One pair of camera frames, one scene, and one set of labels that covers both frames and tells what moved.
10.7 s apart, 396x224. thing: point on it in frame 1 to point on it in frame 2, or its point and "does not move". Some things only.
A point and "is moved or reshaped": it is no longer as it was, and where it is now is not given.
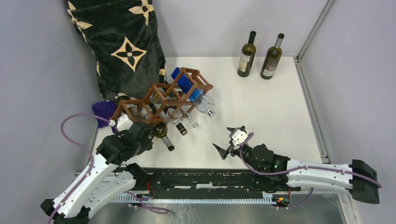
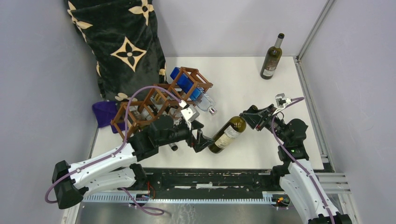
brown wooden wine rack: [184, 90] does not move
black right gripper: [222, 152] to [253, 117]
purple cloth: [106, 109] does not move
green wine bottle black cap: [247, 56] to [229, 131]
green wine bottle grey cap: [272, 59] does not move
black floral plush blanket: [124, 37] does not move
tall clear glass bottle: [186, 116] is moved or reshaped
